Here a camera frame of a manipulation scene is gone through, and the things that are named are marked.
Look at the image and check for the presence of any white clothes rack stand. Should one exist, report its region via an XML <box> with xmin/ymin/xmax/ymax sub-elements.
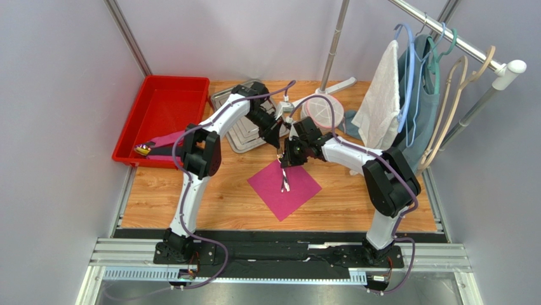
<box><xmin>283</xmin><ymin>0</ymin><xmax>528</xmax><ymax>170</ymax></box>

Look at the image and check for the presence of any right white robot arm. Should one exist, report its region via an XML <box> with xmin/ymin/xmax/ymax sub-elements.
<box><xmin>281</xmin><ymin>117</ymin><xmax>420</xmax><ymax>251</ymax></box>

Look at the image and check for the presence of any white round mesh container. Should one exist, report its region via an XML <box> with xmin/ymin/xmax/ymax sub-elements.
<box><xmin>300</xmin><ymin>94</ymin><xmax>344</xmax><ymax>132</ymax></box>

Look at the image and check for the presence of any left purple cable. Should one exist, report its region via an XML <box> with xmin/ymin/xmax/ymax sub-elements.
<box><xmin>171</xmin><ymin>79</ymin><xmax>298</xmax><ymax>291</ymax></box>

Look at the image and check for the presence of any purple cable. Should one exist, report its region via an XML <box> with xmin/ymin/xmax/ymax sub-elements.
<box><xmin>288</xmin><ymin>93</ymin><xmax>420</xmax><ymax>295</ymax></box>
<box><xmin>171</xmin><ymin>79</ymin><xmax>298</xmax><ymax>291</ymax></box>

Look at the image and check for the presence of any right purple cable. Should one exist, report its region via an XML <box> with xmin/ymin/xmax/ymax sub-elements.
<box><xmin>288</xmin><ymin>93</ymin><xmax>420</xmax><ymax>295</ymax></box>

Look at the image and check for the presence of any magenta paper napkin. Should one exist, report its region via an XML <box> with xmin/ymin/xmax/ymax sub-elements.
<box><xmin>248</xmin><ymin>160</ymin><xmax>322</xmax><ymax>221</ymax></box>

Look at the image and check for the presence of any aluminium rail frame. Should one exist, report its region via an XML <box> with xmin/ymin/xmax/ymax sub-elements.
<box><xmin>76</xmin><ymin>165</ymin><xmax>484</xmax><ymax>304</ymax></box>

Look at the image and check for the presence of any beige clothes hanger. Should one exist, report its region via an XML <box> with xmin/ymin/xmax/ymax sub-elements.
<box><xmin>417</xmin><ymin>56</ymin><xmax>469</xmax><ymax>175</ymax></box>
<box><xmin>417</xmin><ymin>45</ymin><xmax>497</xmax><ymax>174</ymax></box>

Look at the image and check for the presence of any teal hanging garment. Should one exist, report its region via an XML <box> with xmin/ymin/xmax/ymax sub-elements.
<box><xmin>339</xmin><ymin>34</ymin><xmax>439</xmax><ymax>172</ymax></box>

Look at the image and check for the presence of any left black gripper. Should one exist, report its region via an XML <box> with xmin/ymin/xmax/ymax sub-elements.
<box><xmin>246</xmin><ymin>108</ymin><xmax>284</xmax><ymax>150</ymax></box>

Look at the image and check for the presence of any pink and black tool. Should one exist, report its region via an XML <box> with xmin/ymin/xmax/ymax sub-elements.
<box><xmin>133</xmin><ymin>131</ymin><xmax>184</xmax><ymax>161</ymax></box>

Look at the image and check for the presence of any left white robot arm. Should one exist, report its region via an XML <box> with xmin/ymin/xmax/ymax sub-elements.
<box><xmin>154</xmin><ymin>81</ymin><xmax>283</xmax><ymax>264</ymax></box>

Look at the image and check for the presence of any silver fork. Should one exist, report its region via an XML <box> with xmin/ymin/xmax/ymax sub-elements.
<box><xmin>276</xmin><ymin>148</ymin><xmax>290</xmax><ymax>193</ymax></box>

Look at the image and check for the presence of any white towel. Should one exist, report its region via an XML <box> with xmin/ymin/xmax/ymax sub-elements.
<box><xmin>344</xmin><ymin>40</ymin><xmax>400</xmax><ymax>150</ymax></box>

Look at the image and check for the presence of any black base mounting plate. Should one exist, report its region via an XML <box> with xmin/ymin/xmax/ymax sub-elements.
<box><xmin>112</xmin><ymin>229</ymin><xmax>415</xmax><ymax>280</ymax></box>

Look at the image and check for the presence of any silver spoon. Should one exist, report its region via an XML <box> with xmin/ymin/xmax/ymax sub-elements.
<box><xmin>281</xmin><ymin>168</ymin><xmax>290</xmax><ymax>193</ymax></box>

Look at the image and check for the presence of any stainless steel tray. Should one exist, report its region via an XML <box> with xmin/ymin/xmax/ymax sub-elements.
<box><xmin>210</xmin><ymin>86</ymin><xmax>266</xmax><ymax>154</ymax></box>

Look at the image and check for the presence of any green clothes hanger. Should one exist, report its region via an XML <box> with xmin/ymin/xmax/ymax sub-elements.
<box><xmin>427</xmin><ymin>28</ymin><xmax>458</xmax><ymax>95</ymax></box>

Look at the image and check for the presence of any red plastic bin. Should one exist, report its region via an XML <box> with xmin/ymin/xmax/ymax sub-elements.
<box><xmin>112</xmin><ymin>75</ymin><xmax>210</xmax><ymax>169</ymax></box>

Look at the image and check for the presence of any blue clothes hanger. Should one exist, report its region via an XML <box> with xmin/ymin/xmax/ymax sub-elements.
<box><xmin>394</xmin><ymin>23</ymin><xmax>440</xmax><ymax>151</ymax></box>

